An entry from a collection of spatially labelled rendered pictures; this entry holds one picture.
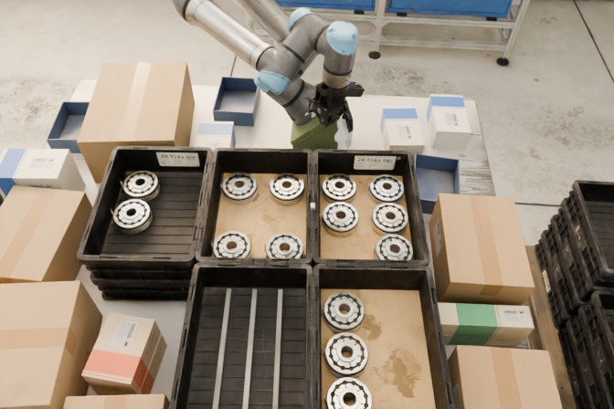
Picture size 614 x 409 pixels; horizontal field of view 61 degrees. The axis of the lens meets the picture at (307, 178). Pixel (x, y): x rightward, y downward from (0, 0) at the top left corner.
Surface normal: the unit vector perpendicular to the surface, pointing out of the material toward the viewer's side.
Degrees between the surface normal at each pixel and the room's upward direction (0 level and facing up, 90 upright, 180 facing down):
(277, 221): 0
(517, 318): 0
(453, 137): 90
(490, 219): 0
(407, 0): 90
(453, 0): 90
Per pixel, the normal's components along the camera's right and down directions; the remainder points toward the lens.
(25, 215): 0.01, -0.65
